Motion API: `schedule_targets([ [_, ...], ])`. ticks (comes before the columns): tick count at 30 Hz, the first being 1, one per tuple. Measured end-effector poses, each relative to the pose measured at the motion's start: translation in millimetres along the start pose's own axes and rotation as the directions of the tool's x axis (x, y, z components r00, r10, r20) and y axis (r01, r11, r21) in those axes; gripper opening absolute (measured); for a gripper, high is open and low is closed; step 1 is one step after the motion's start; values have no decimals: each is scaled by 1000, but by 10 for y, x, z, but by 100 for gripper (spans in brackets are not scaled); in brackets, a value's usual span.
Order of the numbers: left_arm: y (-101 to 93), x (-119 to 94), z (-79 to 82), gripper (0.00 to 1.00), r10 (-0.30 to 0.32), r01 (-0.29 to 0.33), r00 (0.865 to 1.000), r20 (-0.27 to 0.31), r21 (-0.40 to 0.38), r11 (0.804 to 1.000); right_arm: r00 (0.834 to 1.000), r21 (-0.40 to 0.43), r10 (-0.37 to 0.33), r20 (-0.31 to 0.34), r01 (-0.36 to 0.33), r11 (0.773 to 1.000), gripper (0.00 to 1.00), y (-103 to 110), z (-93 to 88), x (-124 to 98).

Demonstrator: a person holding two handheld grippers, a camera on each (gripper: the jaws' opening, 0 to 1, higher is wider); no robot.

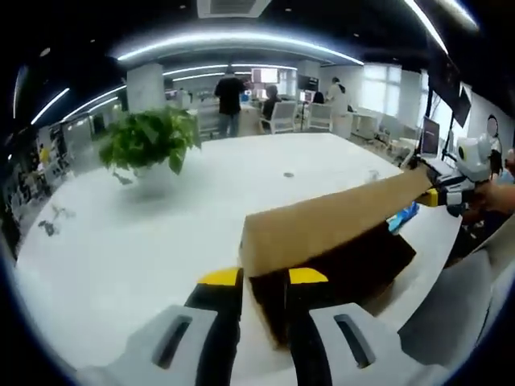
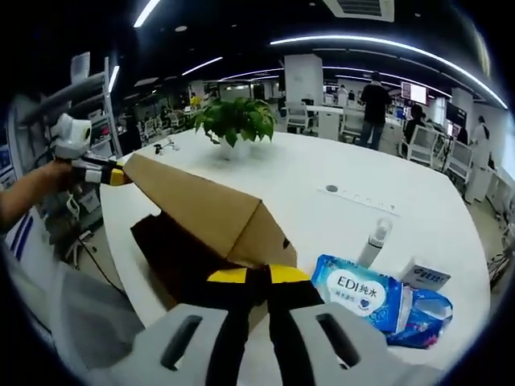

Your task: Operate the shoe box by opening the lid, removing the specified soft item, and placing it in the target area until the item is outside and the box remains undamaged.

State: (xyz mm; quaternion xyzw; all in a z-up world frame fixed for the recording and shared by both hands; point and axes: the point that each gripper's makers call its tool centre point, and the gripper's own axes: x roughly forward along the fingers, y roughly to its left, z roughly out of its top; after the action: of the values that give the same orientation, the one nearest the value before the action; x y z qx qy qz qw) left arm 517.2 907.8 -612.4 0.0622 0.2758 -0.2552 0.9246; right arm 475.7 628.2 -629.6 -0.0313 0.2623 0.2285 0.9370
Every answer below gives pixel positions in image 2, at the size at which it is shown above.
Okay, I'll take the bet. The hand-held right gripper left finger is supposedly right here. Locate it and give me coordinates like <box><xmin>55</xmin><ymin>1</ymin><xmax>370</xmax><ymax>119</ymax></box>
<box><xmin>130</xmin><ymin>267</ymin><xmax>265</xmax><ymax>386</ymax></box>

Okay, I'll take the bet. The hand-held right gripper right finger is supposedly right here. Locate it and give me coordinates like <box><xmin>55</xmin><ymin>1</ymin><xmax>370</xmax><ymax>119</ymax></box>
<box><xmin>265</xmin><ymin>263</ymin><xmax>403</xmax><ymax>386</ymax></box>

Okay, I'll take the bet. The blue wet wipes soft packet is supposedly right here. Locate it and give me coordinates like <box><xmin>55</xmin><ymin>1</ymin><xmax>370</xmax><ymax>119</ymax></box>
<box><xmin>311</xmin><ymin>253</ymin><xmax>403</xmax><ymax>333</ymax></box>

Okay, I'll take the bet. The brown cardboard shoe box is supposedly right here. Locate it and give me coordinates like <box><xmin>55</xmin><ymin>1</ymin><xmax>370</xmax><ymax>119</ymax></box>
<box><xmin>122</xmin><ymin>154</ymin><xmax>299</xmax><ymax>335</ymax></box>

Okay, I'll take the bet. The person's left hand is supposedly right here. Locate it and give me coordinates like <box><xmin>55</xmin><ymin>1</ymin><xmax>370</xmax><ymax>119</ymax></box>
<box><xmin>43</xmin><ymin>159</ymin><xmax>86</xmax><ymax>191</ymax></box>

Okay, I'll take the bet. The metal shelf rack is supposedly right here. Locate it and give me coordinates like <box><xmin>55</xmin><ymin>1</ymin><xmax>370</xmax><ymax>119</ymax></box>
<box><xmin>70</xmin><ymin>51</ymin><xmax>122</xmax><ymax>158</ymax></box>

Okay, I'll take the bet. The small white black gadget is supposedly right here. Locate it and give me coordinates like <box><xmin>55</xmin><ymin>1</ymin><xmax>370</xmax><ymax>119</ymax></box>
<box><xmin>152</xmin><ymin>136</ymin><xmax>180</xmax><ymax>156</ymax></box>

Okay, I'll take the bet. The white spray bottle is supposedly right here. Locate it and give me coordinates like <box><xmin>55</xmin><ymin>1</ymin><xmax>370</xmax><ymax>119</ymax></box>
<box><xmin>357</xmin><ymin>216</ymin><xmax>394</xmax><ymax>269</ymax></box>

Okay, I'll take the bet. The potted green plant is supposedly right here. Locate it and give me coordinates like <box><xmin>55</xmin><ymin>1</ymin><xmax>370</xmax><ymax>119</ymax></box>
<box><xmin>195</xmin><ymin>96</ymin><xmax>278</xmax><ymax>161</ymax></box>

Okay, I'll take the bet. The blue plastic tissue packet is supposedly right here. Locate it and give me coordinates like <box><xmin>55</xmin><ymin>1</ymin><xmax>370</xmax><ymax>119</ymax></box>
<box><xmin>385</xmin><ymin>287</ymin><xmax>454</xmax><ymax>349</ymax></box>

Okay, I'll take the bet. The short ceiling light strip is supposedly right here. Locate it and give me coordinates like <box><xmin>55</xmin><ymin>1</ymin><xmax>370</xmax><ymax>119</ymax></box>
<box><xmin>181</xmin><ymin>55</ymin><xmax>225</xmax><ymax>76</ymax></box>

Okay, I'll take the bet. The white table socket panel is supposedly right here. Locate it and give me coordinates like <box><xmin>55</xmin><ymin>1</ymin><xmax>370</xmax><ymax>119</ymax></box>
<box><xmin>317</xmin><ymin>183</ymin><xmax>402</xmax><ymax>218</ymax></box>

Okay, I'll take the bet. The person's grey clothing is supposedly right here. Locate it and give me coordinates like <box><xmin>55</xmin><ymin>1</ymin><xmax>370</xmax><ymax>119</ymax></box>
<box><xmin>7</xmin><ymin>257</ymin><xmax>146</xmax><ymax>371</ymax></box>

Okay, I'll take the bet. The small white blue carton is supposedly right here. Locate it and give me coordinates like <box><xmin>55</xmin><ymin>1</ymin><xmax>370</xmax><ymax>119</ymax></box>
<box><xmin>402</xmin><ymin>259</ymin><xmax>451</xmax><ymax>291</ymax></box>

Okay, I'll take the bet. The white office chair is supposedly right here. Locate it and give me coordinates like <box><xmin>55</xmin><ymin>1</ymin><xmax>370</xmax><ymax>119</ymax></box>
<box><xmin>446</xmin><ymin>140</ymin><xmax>475</xmax><ymax>184</ymax></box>
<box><xmin>406</xmin><ymin>124</ymin><xmax>439</xmax><ymax>162</ymax></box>
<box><xmin>287</xmin><ymin>102</ymin><xmax>319</xmax><ymax>133</ymax></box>

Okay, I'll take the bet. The pink lit screen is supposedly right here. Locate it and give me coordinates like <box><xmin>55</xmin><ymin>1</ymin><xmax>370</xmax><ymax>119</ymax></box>
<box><xmin>401</xmin><ymin>82</ymin><xmax>428</xmax><ymax>104</ymax></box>

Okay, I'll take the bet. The black monitor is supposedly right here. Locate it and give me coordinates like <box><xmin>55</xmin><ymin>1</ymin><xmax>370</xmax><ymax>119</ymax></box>
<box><xmin>445</xmin><ymin>102</ymin><xmax>468</xmax><ymax>124</ymax></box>

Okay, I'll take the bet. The long curved ceiling light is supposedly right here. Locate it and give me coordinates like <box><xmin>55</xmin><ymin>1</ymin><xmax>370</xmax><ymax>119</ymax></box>
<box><xmin>269</xmin><ymin>36</ymin><xmax>509</xmax><ymax>109</ymax></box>

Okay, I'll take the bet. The ceiling air conditioner vent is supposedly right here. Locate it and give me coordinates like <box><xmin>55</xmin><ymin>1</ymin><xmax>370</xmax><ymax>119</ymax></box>
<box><xmin>321</xmin><ymin>0</ymin><xmax>395</xmax><ymax>23</ymax></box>

